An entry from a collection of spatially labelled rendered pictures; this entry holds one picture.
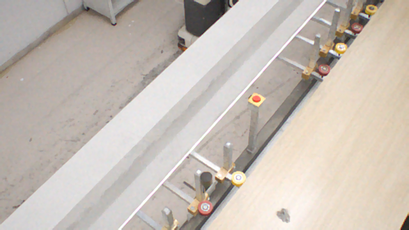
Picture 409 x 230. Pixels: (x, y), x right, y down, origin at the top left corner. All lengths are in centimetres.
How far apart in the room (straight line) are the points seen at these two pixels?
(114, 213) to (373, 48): 267
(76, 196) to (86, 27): 412
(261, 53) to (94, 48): 362
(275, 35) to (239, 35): 15
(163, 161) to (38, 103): 344
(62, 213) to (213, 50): 41
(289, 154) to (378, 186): 51
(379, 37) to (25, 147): 293
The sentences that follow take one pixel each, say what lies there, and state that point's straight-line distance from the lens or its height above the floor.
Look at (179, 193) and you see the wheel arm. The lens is 249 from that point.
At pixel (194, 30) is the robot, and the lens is 401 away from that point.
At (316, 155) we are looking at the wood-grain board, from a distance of 261.
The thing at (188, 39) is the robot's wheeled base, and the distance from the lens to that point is 410.
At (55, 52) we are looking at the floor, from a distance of 463.
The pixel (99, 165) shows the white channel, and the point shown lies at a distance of 74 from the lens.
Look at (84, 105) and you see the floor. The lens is 408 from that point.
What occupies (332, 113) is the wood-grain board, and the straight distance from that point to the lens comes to 280.
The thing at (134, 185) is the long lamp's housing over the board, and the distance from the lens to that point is 81.
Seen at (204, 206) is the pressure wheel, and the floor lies 91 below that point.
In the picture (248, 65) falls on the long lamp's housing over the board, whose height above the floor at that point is 237.
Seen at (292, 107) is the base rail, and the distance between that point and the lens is 304.
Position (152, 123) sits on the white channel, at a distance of 77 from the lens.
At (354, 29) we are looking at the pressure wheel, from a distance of 335.
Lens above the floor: 308
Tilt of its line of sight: 53 degrees down
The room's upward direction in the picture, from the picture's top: 3 degrees counter-clockwise
